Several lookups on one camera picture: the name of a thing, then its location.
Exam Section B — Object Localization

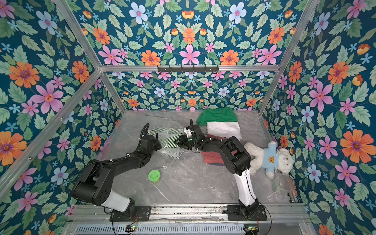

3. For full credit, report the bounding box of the bag of clothes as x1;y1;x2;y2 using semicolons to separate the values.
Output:
146;117;195;161

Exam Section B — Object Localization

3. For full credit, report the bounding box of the red garment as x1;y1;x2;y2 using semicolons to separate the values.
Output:
201;134;238;166

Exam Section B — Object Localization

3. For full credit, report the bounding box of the green tank top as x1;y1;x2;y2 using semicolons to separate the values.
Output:
196;107;238;126

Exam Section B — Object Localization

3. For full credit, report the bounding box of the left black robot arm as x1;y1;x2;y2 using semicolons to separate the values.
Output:
70;124;162;217

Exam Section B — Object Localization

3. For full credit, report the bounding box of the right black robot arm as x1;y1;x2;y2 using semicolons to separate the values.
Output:
174;120;259;219

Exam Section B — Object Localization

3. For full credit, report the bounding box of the green white striped garment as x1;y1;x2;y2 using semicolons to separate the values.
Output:
152;126;184;148

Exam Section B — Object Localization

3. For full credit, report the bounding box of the green round lid container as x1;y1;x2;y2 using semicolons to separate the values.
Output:
148;169;161;183

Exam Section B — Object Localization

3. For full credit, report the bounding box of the white teddy bear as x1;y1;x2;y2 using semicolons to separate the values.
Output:
244;141;294;179

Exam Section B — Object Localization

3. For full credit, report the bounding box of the clear plastic mesh cup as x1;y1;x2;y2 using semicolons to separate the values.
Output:
272;172;296;195

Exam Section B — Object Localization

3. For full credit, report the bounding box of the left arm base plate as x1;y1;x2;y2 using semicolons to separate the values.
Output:
110;205;152;222

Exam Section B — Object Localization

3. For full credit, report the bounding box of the black hook rail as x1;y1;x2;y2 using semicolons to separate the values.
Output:
157;65;219;73

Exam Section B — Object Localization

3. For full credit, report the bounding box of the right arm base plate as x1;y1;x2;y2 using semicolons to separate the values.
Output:
222;205;268;221

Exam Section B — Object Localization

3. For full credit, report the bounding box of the aluminium front rail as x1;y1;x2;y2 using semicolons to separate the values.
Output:
69;203;310;224

